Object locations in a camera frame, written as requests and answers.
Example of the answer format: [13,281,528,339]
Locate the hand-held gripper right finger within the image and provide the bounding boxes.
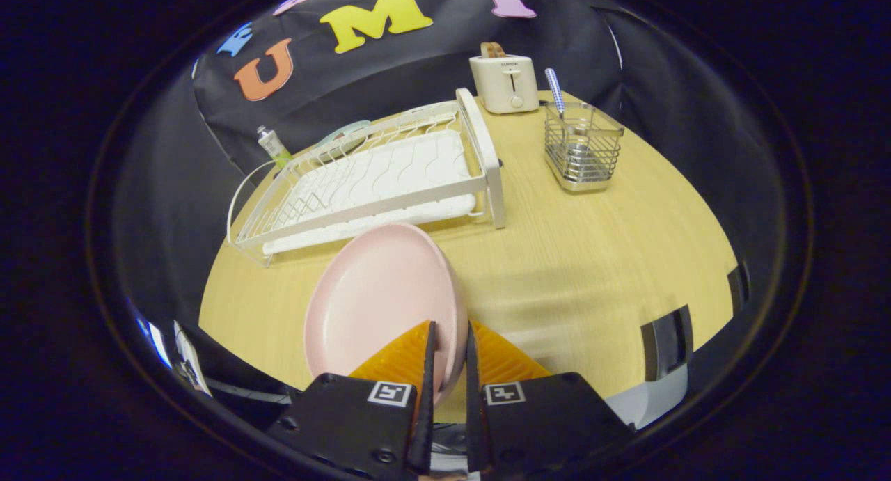
[465,320,636,476]

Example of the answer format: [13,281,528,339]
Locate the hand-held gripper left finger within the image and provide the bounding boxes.
[268,320,438,478]

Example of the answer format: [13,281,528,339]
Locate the pink plate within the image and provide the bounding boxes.
[303,222,469,407]

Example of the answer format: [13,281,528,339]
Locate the white wire dish rack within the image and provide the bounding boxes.
[227,88,506,267]

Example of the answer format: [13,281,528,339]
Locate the metal wire basket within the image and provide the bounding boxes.
[544,102,625,192]

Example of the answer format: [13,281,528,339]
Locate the spoon with blue patterned handle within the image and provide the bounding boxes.
[544,68,589,175]

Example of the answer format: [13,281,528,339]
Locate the pale blue food plate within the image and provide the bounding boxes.
[313,120,372,163]

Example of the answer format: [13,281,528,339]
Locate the black grey furniture piece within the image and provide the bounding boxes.
[640,306,693,383]
[727,262,751,315]

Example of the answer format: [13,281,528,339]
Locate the white paper sheet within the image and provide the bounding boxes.
[173,320,213,398]

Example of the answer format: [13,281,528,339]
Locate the lit computer screen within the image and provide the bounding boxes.
[136,313,173,370]

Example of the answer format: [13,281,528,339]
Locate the clear bottle with green liquid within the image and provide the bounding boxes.
[256,125,293,168]

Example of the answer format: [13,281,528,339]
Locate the white toaster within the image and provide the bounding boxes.
[469,53,540,115]

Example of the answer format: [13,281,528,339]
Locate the black backdrop cloth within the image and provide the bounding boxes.
[108,0,784,315]

